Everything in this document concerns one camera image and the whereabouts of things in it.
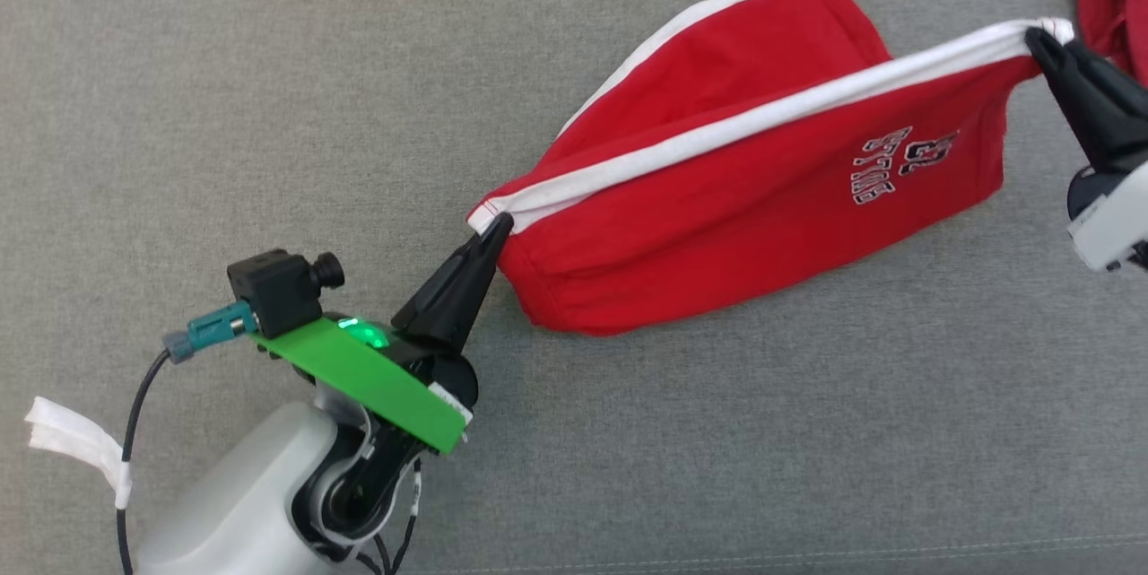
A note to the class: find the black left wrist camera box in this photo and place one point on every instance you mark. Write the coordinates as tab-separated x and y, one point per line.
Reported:
278	288

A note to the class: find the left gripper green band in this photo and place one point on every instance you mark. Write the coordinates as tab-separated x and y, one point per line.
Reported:
359	369

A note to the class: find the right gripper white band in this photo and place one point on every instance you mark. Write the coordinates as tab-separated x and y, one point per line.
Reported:
1112	221

